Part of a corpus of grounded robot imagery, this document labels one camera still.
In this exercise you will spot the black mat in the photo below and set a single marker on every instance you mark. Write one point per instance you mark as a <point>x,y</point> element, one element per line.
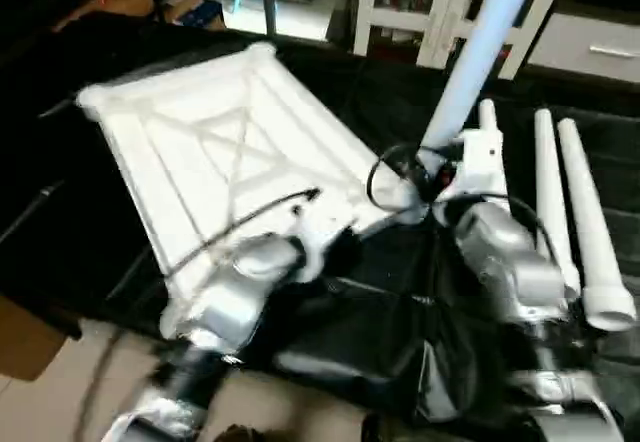
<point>400,352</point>

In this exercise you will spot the white plastic table leg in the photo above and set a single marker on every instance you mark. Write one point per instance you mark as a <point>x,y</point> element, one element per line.
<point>598,232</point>
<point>552,192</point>
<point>480,42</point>
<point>488,117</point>

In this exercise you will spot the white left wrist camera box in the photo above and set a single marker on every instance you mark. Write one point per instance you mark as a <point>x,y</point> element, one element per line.
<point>322,227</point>

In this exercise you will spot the blue box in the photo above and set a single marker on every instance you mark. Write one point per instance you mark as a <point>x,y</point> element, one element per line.
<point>198,12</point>

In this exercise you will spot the white glass door cabinet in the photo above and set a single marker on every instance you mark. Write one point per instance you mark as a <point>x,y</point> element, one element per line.
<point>405,2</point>

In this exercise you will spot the white drawer unit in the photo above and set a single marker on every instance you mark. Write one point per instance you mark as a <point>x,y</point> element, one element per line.
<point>590,50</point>

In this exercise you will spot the small brown cardboard box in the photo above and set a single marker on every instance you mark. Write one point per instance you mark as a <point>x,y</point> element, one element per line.
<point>110,2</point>

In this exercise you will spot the flat brown cardboard sheet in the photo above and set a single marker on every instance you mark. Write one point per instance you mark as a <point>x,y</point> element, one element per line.
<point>25,340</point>

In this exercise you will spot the white plastic table top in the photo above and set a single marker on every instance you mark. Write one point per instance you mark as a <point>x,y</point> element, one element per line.
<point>220,142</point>

